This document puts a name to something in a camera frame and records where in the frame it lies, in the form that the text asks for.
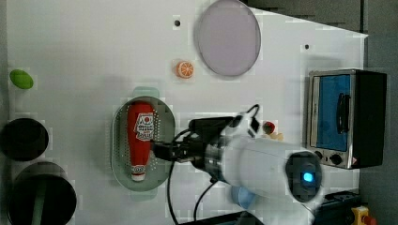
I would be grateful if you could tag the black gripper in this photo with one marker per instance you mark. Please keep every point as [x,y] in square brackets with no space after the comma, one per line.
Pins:
[190,145]

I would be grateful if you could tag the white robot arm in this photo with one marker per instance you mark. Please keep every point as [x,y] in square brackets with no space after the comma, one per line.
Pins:
[286,180]

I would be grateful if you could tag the green oval strainer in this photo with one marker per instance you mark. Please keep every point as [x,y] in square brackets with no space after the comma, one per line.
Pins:
[157,170]

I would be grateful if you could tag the orange slice toy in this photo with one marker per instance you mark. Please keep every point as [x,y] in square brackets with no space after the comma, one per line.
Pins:
[184,69]

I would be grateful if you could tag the blue bowl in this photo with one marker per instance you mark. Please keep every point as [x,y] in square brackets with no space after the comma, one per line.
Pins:
[242,197]

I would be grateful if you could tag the small red strawberry toy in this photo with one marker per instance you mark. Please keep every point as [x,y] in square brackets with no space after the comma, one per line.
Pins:
[268,127]

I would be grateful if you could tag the round purple plate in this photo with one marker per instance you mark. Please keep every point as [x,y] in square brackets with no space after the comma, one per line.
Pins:
[228,37]

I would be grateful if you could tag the black round pot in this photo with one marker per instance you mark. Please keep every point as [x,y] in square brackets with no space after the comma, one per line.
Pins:
[24,139]

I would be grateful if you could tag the green lime toy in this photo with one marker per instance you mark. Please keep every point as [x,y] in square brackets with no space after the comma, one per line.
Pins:
[21,79]

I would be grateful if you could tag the yellow red emergency button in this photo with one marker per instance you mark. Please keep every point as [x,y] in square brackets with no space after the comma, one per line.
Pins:
[362,217]

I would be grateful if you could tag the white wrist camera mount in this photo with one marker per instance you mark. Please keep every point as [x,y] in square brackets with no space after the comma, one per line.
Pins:
[246,123]

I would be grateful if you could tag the black pan with green handle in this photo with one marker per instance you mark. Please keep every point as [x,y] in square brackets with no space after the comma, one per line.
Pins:
[42,195]

